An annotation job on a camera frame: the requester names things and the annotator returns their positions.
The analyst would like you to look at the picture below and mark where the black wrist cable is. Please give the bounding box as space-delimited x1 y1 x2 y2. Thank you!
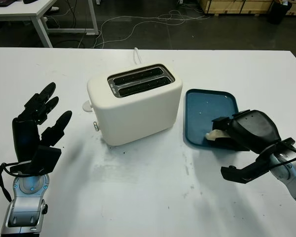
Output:
277 140 296 161
0 161 23 202

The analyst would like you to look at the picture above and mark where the black bin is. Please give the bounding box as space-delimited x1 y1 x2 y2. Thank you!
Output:
270 0 293 25

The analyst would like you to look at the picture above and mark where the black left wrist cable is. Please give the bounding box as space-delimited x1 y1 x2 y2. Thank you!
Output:
0 161 23 202

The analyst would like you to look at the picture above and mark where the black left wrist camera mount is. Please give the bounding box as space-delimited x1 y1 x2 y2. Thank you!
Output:
9 145 63 175

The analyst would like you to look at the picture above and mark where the cream two-slot toaster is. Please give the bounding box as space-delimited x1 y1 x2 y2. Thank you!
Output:
86 63 184 147

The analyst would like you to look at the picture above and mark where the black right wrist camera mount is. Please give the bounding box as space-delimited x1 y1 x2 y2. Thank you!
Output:
221 137 296 185

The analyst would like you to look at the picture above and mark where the white desk frame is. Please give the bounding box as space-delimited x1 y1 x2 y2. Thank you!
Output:
0 0 99 49

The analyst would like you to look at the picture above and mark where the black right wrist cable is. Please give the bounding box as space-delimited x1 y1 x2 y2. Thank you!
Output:
277 140 296 161

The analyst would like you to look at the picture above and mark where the white cable on floor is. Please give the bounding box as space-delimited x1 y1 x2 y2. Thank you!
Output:
93 8 208 48

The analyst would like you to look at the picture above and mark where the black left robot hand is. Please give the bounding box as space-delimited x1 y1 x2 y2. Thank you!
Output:
11 82 73 163

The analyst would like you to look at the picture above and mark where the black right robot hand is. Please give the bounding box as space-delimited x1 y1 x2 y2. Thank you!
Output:
207 110 283 155

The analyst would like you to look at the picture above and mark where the blue plastic tray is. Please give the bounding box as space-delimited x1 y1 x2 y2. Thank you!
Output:
182 88 239 149

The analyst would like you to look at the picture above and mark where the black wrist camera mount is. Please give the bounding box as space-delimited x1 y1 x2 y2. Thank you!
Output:
9 145 63 175
221 137 296 185

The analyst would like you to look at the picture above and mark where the slice of bread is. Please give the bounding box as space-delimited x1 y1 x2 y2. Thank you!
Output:
206 129 230 142

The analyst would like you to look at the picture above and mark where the white toaster power cord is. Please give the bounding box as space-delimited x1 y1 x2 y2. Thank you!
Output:
133 48 143 65

